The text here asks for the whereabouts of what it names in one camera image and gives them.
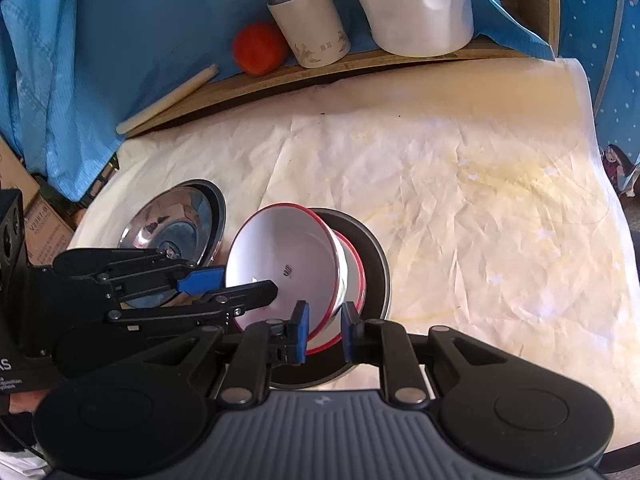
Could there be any blue grid-pattern cloth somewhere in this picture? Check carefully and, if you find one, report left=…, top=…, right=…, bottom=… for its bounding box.
left=0, top=0, right=557, bottom=202

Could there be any curved wooden board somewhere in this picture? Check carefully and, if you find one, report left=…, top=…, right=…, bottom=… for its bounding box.
left=117, top=0, right=561, bottom=139

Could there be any red tomato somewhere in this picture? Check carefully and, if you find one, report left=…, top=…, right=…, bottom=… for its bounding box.
left=232, top=21, right=290, bottom=77

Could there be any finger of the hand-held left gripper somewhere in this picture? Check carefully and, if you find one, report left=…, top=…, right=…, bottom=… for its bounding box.
left=105, top=280, right=279, bottom=333
left=52, top=247, right=224, bottom=307

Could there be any white bowl with red rim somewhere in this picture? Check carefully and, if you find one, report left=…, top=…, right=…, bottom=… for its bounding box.
left=225, top=203, right=362, bottom=356
left=336, top=247, right=368, bottom=322

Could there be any shiny steel plate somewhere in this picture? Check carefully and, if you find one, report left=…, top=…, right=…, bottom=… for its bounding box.
left=117, top=185, right=217, bottom=311

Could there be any white plastic jug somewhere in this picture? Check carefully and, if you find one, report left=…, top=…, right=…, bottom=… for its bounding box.
left=353, top=0, right=475, bottom=58

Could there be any white rolled stick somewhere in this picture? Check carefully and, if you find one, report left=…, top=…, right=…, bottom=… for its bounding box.
left=116, top=63, right=220, bottom=135

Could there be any small black plate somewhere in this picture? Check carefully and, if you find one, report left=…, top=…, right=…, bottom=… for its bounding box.
left=186, top=179, right=227, bottom=267

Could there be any blue dotted cloth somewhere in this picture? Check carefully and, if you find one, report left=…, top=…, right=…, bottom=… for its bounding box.
left=557, top=0, right=640, bottom=167

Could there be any printed cardboard box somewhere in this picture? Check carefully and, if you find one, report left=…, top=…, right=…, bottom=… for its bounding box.
left=25, top=192, right=77, bottom=264

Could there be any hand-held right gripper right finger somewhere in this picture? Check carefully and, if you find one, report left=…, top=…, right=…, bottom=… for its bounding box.
left=341, top=304, right=543, bottom=406

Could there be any plain cardboard box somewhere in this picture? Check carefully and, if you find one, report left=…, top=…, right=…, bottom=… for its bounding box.
left=0, top=135, right=42, bottom=202

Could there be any large black plate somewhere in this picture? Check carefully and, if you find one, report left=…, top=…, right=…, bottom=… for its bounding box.
left=269, top=208, right=392, bottom=391

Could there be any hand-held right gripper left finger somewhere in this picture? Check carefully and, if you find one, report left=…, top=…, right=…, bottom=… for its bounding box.
left=107, top=300, right=311, bottom=406

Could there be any white thermos cup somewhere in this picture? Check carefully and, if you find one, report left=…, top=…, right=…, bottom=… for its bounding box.
left=264, top=0, right=352, bottom=68

